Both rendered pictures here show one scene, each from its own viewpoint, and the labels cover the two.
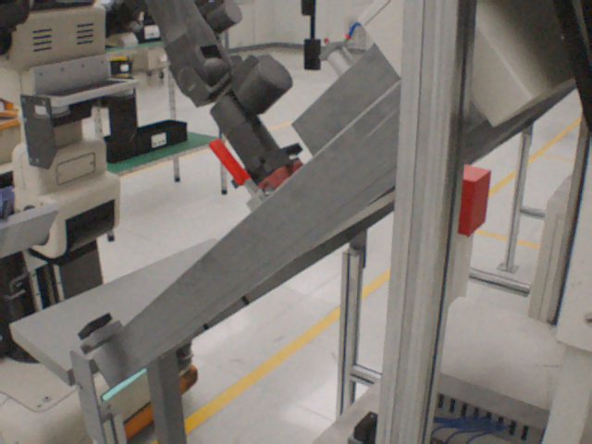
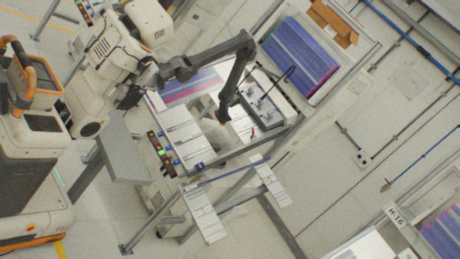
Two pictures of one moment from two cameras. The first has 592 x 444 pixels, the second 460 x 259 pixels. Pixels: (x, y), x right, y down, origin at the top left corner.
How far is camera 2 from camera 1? 2.56 m
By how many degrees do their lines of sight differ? 87
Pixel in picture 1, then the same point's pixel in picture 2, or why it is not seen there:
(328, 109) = (272, 125)
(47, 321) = (120, 168)
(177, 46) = (231, 96)
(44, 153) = (130, 105)
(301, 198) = (267, 138)
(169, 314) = (226, 157)
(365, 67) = (280, 121)
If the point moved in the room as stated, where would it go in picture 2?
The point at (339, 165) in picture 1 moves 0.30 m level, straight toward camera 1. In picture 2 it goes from (275, 135) to (311, 168)
